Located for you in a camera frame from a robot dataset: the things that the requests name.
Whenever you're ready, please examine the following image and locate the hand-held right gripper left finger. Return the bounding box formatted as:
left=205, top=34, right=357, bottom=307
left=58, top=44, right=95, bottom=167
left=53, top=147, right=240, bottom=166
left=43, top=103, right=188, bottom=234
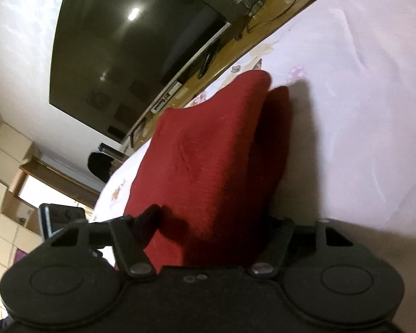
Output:
left=50, top=204, right=161, bottom=280

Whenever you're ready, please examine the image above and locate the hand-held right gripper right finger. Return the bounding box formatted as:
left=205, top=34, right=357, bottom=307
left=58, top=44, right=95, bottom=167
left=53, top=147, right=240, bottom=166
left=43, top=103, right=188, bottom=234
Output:
left=248, top=217, right=356, bottom=280

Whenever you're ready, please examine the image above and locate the red knitted garment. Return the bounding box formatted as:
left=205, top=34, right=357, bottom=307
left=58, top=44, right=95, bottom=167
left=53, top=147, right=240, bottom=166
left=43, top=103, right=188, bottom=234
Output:
left=114, top=69, right=292, bottom=273

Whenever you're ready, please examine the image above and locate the black round chair back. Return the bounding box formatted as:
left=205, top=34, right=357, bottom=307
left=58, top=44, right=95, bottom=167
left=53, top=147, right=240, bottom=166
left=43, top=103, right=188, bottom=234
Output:
left=88, top=151, right=116, bottom=184

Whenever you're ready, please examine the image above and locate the cream wardrobe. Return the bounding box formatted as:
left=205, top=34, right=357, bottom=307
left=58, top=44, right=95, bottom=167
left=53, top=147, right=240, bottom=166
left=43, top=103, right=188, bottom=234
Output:
left=0, top=118, right=43, bottom=274

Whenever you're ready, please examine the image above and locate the silver set-top box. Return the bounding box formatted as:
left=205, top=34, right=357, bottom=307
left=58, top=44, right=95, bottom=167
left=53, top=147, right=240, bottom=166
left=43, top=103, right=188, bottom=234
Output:
left=151, top=81, right=181, bottom=113

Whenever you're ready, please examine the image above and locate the black flat screen television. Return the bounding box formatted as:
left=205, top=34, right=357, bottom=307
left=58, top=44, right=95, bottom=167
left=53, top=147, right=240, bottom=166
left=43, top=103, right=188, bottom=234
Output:
left=49, top=0, right=231, bottom=143

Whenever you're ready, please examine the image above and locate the white floral bed sheet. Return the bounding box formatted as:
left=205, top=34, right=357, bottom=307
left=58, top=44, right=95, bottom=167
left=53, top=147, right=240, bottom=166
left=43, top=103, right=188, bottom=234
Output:
left=95, top=0, right=416, bottom=285

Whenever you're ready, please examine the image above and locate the wooden television stand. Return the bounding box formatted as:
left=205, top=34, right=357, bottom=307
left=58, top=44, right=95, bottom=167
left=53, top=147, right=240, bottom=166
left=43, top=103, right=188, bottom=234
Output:
left=120, top=0, right=337, bottom=153

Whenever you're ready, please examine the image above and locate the wooden window frame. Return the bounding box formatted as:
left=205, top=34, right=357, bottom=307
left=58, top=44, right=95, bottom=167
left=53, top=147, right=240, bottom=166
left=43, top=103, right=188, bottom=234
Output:
left=19, top=158, right=102, bottom=209

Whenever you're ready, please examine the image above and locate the black cable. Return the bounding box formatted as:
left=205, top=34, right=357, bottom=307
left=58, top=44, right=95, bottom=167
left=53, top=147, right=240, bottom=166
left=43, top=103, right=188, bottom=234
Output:
left=246, top=0, right=311, bottom=34

